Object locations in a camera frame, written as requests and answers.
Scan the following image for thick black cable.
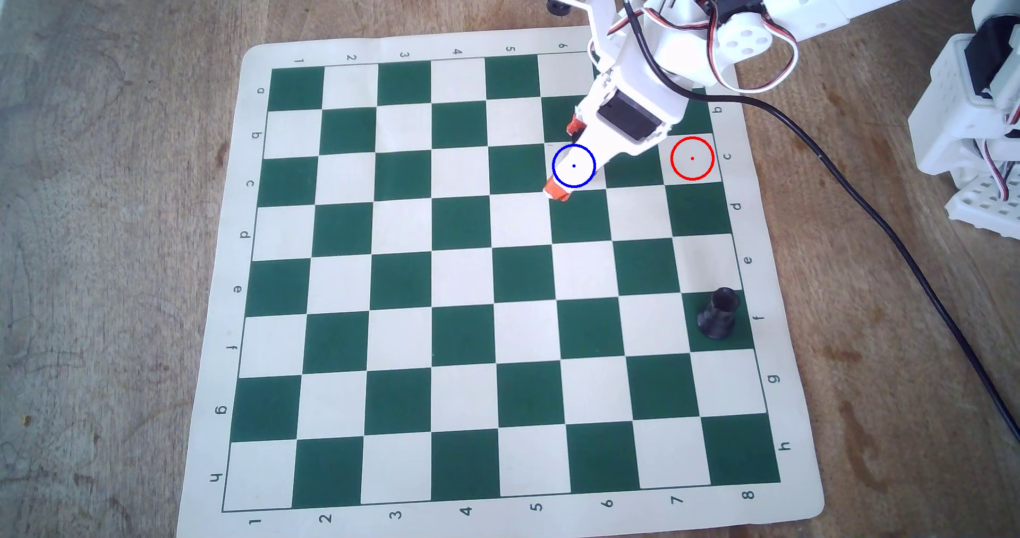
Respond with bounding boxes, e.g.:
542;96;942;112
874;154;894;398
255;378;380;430
617;0;1020;441

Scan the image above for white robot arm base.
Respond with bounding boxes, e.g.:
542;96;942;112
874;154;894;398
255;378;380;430
908;0;1020;241

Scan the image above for green white chess mat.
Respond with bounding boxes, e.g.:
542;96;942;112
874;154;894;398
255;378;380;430
175;24;826;538

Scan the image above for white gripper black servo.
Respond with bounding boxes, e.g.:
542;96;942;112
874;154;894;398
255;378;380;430
543;35;696;203

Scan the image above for black chess rook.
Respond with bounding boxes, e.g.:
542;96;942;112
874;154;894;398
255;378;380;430
696;287;741;340

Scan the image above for red white black servo wires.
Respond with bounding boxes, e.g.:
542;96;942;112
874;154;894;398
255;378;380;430
693;0;800;95

